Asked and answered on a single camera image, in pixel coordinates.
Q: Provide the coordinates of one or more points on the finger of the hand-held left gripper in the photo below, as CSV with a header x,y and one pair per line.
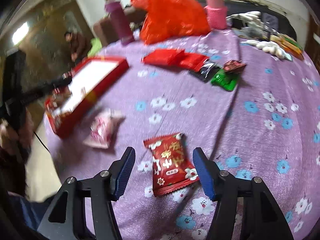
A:
x,y
47,88

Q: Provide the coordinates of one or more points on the purple bottle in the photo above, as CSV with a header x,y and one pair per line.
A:
x,y
120,22

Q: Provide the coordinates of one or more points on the wooden glass door wardrobe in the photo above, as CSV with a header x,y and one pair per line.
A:
x,y
50,17

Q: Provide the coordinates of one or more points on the white work gloves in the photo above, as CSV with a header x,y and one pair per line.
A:
x,y
268,47
246,16

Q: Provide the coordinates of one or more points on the dark red snack packet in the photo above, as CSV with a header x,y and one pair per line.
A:
x,y
233,66

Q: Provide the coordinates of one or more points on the pink snack packet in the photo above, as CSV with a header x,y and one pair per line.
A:
x,y
102,130

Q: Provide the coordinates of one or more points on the plain red snack packet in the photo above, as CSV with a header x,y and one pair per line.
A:
x,y
162,56
193,61

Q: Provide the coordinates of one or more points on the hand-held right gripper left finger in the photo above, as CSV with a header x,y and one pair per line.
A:
x,y
123,175

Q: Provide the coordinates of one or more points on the wooden cabinet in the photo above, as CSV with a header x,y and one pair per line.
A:
x,y
315,37

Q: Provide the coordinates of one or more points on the red snack gift box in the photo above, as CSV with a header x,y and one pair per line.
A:
x,y
100,72

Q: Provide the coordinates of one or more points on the black snack packet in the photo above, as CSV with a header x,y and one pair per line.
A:
x,y
205,71

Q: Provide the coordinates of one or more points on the red plastic bag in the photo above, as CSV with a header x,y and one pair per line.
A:
x,y
172,15

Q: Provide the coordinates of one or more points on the purple floral tablecloth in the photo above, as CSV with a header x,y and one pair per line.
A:
x,y
200,120

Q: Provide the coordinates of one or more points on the person's blue trousers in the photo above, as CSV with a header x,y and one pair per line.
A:
x,y
30,211

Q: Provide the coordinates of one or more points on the pink bottle with knitted sleeve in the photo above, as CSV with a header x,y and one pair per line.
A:
x,y
216,12

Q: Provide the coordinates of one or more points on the red floral snack packet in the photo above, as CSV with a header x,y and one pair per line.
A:
x,y
170,165

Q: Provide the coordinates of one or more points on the green cloth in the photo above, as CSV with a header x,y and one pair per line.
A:
x,y
96,46

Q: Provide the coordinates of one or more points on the person's left hand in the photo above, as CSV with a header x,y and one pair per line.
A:
x,y
10,136

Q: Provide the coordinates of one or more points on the orange snack packet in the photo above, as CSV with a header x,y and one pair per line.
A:
x,y
287,44
297,53

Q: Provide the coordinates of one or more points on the person's left forearm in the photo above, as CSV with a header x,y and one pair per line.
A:
x,y
12,177

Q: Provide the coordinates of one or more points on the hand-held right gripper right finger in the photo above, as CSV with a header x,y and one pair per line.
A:
x,y
203,175

